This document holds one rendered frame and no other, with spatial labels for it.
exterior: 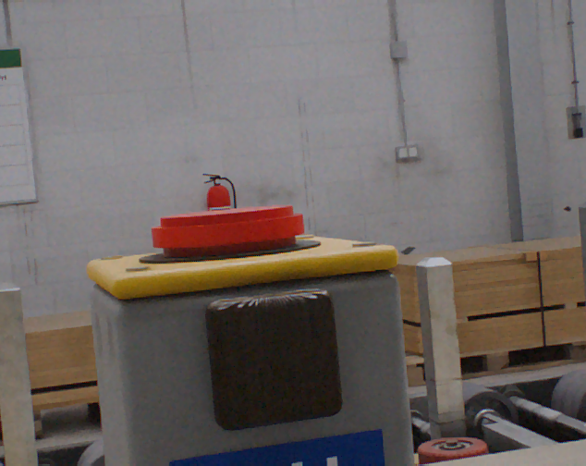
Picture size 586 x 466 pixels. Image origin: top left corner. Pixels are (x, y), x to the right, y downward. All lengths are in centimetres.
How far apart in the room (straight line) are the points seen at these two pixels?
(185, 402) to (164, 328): 2
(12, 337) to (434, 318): 51
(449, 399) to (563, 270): 546
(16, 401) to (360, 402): 112
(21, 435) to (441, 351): 51
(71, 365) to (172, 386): 596
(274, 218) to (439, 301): 120
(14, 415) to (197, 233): 111
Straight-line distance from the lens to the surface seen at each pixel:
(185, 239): 30
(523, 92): 808
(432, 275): 149
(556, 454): 138
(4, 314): 139
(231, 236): 30
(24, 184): 744
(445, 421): 152
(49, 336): 621
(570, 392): 206
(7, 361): 139
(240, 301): 27
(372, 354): 29
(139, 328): 28
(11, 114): 745
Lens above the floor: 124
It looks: 3 degrees down
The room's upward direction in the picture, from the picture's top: 5 degrees counter-clockwise
